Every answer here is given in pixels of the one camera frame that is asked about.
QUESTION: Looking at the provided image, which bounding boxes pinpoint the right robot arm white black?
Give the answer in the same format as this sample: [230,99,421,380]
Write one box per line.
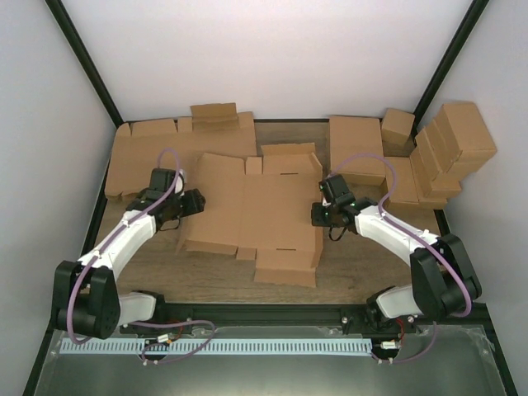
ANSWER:
[311,175,482,332]

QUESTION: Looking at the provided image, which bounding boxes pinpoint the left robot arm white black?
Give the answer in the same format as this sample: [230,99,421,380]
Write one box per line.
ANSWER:
[50,167,205,345]

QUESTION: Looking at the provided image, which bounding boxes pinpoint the large folded cardboard box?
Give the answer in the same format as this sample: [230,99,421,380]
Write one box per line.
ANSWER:
[329,115,385,186]

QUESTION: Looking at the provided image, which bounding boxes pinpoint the lower folded box right stack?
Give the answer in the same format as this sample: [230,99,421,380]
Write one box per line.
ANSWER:
[409,148,462,210]

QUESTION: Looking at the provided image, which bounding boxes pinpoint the folded box stack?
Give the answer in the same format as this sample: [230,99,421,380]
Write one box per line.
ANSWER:
[409,148,462,210]
[416,120,465,182]
[434,101,497,178]

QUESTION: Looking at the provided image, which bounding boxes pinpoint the small folded box at back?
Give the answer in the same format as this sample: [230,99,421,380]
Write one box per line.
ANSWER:
[381,108,415,147]

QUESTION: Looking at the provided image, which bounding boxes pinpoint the middle folded box right stack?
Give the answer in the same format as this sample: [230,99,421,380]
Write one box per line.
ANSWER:
[416,120,465,182]

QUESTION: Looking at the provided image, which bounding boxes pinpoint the top folded box right stack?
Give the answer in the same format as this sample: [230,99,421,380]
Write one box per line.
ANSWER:
[434,101,497,178]

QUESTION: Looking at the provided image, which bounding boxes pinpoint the stack of flat cardboard blanks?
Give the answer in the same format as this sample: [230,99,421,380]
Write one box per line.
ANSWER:
[105,102,257,199]

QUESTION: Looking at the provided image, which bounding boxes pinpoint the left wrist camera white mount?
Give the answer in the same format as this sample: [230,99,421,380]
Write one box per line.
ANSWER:
[174,169,186,195]

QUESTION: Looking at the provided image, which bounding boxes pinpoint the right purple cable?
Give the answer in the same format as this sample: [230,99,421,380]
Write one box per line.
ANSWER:
[328,151,474,317]

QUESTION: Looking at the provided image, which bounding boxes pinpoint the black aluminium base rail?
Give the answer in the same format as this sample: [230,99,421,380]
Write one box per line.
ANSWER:
[119,303,488,331]

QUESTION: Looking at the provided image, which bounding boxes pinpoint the light blue slotted cable duct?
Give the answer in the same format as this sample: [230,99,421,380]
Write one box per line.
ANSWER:
[59,338,372,357]

